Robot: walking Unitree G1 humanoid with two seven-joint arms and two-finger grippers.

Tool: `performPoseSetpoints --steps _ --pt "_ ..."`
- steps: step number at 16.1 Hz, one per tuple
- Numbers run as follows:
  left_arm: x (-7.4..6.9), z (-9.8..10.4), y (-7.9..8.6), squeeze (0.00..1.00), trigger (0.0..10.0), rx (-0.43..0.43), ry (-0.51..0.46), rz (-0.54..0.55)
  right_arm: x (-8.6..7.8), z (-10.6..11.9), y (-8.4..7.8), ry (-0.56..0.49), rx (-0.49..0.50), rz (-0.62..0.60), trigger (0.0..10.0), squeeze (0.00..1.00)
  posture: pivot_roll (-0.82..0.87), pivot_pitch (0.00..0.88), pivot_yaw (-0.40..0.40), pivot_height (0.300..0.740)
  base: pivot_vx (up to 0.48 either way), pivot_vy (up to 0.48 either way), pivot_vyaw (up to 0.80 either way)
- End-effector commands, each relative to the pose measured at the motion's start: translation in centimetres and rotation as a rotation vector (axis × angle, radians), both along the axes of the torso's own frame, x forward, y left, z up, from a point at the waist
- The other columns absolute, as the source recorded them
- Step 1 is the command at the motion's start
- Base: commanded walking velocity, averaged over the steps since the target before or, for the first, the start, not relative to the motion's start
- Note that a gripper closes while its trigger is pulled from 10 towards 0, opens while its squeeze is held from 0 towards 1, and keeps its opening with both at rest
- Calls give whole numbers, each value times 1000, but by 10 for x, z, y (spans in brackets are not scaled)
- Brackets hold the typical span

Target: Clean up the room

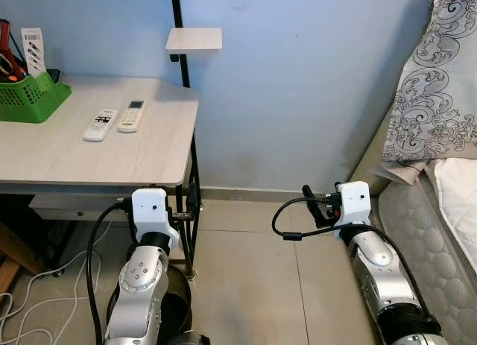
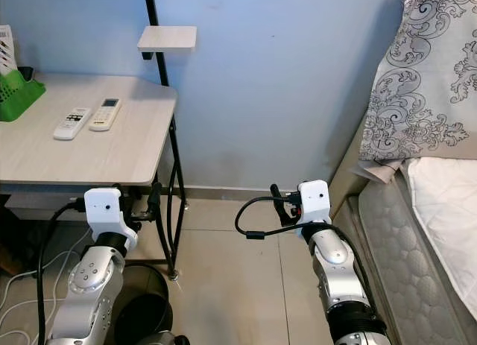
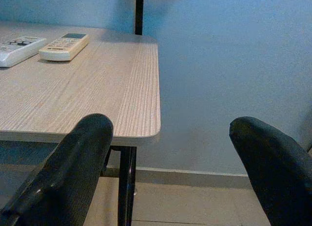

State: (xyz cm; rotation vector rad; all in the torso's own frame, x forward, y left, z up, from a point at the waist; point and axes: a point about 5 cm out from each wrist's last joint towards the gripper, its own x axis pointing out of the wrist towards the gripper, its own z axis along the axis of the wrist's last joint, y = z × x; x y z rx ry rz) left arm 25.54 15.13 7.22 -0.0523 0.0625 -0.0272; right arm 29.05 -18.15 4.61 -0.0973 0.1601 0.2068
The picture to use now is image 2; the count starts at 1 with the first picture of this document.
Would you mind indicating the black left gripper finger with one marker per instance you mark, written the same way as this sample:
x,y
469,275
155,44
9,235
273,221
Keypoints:
x,y
155,197

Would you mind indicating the light wood desk black frame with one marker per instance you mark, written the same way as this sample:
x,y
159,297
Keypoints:
x,y
89,155

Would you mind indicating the grey quilted mattress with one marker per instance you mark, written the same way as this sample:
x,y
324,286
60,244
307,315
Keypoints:
x,y
387,241

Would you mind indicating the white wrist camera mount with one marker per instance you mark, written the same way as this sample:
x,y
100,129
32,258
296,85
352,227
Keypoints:
x,y
103,209
314,200

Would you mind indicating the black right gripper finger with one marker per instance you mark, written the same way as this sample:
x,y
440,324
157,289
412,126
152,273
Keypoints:
x,y
277,200

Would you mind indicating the green plastic basket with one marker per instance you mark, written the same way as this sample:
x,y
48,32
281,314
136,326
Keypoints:
x,y
19,95

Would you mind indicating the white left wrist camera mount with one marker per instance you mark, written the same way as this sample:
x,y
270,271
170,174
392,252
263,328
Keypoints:
x,y
103,209

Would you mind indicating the grey floral patterned pillow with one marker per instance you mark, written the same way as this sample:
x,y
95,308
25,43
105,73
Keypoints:
x,y
425,77

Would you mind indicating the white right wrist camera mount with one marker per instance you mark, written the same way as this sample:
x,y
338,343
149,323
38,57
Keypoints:
x,y
314,200

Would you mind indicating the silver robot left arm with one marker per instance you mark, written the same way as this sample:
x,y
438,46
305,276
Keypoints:
x,y
89,285

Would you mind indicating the small white shelf board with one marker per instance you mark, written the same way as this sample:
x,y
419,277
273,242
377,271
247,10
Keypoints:
x,y
168,37

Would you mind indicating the grey desk drawer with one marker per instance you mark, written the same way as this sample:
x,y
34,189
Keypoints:
x,y
45,205

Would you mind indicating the white printed card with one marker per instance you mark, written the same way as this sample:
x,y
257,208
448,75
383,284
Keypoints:
x,y
7,51

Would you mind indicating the cream remote with display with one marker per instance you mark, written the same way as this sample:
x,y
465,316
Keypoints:
x,y
105,115

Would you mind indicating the white remote grey buttons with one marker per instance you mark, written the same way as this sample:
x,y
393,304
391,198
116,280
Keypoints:
x,y
71,124

